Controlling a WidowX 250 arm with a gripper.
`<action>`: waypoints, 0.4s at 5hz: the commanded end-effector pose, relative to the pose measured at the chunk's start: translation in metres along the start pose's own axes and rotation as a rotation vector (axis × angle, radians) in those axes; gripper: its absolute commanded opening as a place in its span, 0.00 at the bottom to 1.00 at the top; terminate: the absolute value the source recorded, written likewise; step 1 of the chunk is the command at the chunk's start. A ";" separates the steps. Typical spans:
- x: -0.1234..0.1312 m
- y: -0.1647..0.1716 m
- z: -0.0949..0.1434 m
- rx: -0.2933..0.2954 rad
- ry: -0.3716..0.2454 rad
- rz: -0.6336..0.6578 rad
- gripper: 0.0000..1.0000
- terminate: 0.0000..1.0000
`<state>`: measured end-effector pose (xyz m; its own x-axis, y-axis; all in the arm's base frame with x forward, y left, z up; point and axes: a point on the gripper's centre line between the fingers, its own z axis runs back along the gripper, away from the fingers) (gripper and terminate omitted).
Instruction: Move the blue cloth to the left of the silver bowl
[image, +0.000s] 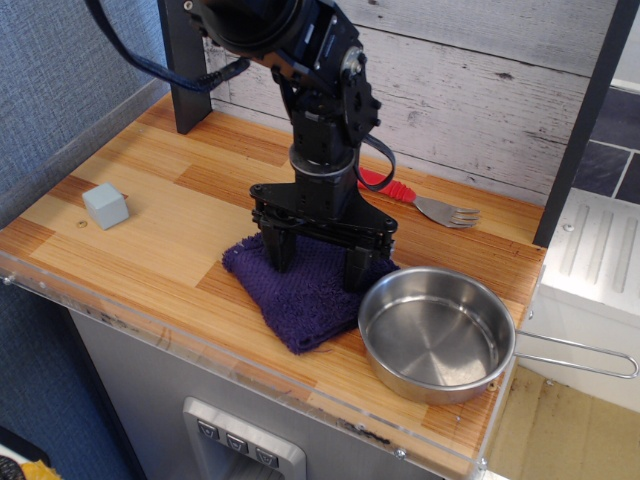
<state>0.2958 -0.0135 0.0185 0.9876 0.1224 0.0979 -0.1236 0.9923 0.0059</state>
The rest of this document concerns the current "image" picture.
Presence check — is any yellow black object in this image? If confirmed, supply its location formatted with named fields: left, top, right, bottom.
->
left=0, top=455, right=62, bottom=480

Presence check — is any silver metal pan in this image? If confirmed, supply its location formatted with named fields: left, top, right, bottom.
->
left=357, top=265, right=640, bottom=407

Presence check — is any clear acrylic table guard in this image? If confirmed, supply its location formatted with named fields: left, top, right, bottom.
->
left=0, top=249, right=547, bottom=476

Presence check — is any red handled fork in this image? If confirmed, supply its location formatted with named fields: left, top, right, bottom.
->
left=379, top=180, right=480, bottom=229

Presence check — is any silver button panel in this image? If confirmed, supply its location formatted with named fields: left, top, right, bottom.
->
left=183, top=397, right=307, bottom=479

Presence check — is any purple cloth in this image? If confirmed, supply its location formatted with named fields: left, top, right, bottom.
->
left=222, top=234, right=399, bottom=354

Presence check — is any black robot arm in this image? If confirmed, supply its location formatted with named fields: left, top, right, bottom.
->
left=184, top=1, right=397, bottom=291

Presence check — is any left dark post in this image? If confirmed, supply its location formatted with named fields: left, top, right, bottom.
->
left=157, top=0, right=212, bottom=134

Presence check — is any grey cube block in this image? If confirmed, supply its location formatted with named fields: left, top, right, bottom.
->
left=82, top=182, right=129, bottom=230

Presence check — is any white toy sink counter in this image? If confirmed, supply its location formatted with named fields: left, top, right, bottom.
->
left=518, top=189, right=639, bottom=411

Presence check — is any right dark post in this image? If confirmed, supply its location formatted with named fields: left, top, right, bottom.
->
left=533, top=0, right=639, bottom=248

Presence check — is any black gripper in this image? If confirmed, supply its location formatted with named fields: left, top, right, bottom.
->
left=250, top=158, right=398, bottom=292

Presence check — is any dark post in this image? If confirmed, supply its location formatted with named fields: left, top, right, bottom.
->
left=157, top=0, right=212, bottom=134
left=533, top=0, right=639, bottom=248

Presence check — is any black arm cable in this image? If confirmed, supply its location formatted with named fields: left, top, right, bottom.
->
left=83, top=0, right=397, bottom=194

